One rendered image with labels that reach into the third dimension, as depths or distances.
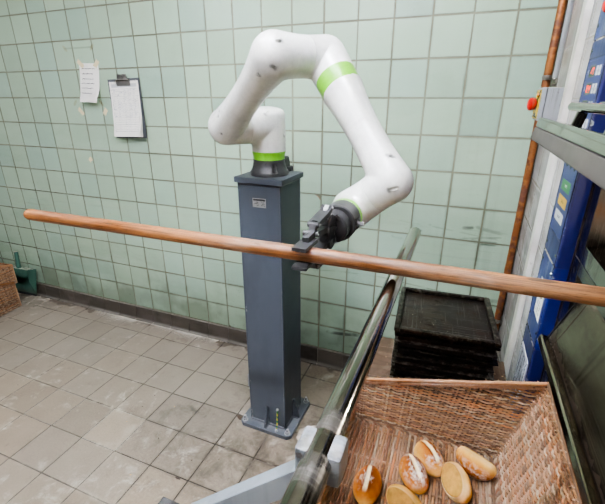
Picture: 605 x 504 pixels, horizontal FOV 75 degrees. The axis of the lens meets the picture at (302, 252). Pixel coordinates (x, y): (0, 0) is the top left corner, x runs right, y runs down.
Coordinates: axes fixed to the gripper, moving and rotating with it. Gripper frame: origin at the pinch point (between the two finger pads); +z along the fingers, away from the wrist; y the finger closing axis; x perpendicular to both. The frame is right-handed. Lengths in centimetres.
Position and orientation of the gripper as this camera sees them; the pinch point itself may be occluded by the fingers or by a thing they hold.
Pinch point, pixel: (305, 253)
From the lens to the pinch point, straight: 77.7
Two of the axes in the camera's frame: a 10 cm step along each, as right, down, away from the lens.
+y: 0.0, 9.3, 3.7
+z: -3.7, 3.4, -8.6
